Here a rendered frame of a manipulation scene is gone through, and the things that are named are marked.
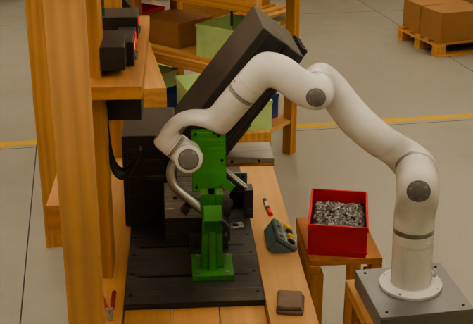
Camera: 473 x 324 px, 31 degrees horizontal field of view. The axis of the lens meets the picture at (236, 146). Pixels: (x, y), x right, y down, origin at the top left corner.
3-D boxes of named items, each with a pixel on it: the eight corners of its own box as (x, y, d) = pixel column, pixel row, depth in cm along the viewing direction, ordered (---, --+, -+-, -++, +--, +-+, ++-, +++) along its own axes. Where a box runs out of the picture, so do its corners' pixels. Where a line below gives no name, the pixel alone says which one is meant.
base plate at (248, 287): (238, 164, 355) (238, 160, 354) (265, 305, 253) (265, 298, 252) (137, 167, 352) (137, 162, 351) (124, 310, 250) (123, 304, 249)
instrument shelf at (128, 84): (150, 26, 321) (149, 15, 319) (142, 99, 237) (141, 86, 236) (83, 27, 319) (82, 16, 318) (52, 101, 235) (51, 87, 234)
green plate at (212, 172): (225, 187, 291) (224, 126, 289) (226, 191, 283) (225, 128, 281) (191, 188, 291) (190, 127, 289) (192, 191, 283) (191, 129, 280)
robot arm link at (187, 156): (166, 154, 259) (189, 173, 260) (165, 160, 246) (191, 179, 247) (183, 133, 259) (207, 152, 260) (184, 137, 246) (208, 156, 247)
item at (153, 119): (177, 190, 325) (175, 106, 313) (177, 225, 297) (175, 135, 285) (129, 191, 324) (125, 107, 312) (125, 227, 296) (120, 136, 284)
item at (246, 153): (269, 149, 311) (269, 141, 310) (274, 166, 296) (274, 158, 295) (162, 151, 309) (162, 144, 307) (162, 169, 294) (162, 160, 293)
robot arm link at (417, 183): (433, 222, 256) (438, 148, 247) (436, 251, 239) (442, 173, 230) (392, 220, 258) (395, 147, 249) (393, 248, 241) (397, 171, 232)
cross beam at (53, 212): (103, 90, 349) (101, 69, 346) (67, 235, 228) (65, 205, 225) (91, 91, 349) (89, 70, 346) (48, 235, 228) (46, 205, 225)
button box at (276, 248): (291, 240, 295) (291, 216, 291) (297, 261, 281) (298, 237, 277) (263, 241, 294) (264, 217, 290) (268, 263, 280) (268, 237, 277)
